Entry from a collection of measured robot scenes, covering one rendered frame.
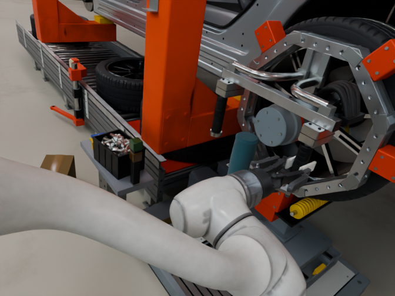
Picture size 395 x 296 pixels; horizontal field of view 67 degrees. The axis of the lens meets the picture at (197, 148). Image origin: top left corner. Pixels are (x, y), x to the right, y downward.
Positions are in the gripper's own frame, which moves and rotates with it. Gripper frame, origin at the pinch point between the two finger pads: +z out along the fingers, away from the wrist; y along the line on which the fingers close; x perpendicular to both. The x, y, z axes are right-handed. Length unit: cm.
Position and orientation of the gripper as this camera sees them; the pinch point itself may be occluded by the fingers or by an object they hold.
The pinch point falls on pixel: (300, 164)
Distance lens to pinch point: 86.6
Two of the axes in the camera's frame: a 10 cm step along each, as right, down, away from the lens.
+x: 1.4, -8.4, -5.2
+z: 7.9, -2.2, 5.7
